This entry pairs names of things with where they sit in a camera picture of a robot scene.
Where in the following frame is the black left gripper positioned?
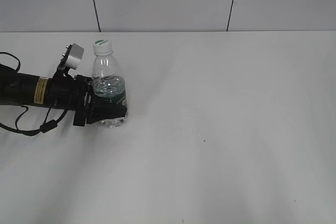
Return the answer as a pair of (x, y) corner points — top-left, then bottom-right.
(46, 74), (128, 126)

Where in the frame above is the clear Cestbon water bottle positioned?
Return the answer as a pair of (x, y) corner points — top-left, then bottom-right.
(92, 50), (129, 129)

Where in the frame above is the white green bottle cap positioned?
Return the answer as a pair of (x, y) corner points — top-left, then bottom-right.
(93, 39), (113, 56)

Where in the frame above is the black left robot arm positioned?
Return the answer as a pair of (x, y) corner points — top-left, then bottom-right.
(1, 65), (127, 126)

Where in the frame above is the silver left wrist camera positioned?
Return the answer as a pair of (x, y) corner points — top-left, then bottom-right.
(57, 43), (84, 70)

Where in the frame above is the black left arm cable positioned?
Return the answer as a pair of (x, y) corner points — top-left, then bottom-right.
(0, 52), (69, 137)

